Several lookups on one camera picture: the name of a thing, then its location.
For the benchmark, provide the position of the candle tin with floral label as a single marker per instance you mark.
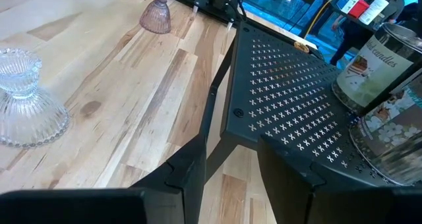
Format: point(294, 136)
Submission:
point(395, 145)

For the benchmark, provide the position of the candle tin with cake label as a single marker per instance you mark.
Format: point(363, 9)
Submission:
point(369, 75)

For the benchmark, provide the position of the red box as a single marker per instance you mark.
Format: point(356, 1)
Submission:
point(358, 8)

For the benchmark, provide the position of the clear glass candlestick holder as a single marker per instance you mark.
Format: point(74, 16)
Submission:
point(29, 118)

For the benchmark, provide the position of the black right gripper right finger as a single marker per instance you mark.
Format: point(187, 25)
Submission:
point(329, 207)

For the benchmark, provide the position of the white cylindrical container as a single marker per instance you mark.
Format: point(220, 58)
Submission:
point(374, 10)

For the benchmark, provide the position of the black perforated metal rack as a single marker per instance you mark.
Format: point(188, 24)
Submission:
point(239, 85)

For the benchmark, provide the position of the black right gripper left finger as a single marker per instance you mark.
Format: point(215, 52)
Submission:
point(99, 207)

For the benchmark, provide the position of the pink glass candlestick holder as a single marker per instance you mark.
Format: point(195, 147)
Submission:
point(156, 19)

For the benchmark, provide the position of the person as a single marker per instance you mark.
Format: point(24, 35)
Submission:
point(392, 0)

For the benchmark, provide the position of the white and blue box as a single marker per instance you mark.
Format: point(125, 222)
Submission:
point(347, 0)

